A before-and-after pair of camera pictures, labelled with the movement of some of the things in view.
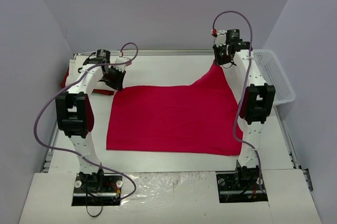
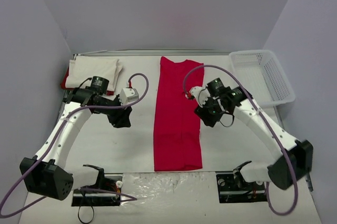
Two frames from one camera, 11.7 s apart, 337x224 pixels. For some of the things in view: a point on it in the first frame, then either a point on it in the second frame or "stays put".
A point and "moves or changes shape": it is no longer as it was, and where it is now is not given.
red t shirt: [203, 117] moves or changes shape
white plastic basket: [274, 75] stays put
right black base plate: [245, 184] stays put
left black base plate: [93, 189] stays put
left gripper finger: [118, 84] -> [122, 120]
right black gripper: [221, 55] -> [206, 115]
